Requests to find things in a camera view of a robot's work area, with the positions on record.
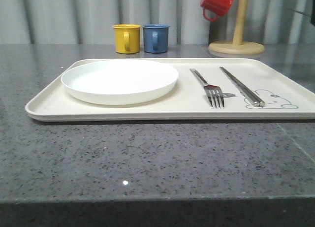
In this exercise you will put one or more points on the white round plate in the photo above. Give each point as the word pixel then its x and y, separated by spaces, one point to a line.
pixel 120 82

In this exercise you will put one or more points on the cream rabbit serving tray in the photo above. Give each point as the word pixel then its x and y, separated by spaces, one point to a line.
pixel 255 91

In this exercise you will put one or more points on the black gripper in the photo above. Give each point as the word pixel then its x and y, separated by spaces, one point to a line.
pixel 312 15

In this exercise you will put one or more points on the blue enamel mug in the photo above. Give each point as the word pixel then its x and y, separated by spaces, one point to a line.
pixel 155 38

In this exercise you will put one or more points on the silver metal chopstick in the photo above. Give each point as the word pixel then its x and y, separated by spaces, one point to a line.
pixel 242 90
pixel 248 90

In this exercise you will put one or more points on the red enamel mug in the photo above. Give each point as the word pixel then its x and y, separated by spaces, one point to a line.
pixel 218 7

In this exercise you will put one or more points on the wooden mug tree stand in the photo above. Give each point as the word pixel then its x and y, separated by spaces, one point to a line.
pixel 237 46

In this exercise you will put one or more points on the silver metal fork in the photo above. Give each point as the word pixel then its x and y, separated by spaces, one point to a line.
pixel 213 93

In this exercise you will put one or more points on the yellow enamel mug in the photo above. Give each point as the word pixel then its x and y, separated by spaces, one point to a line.
pixel 127 38

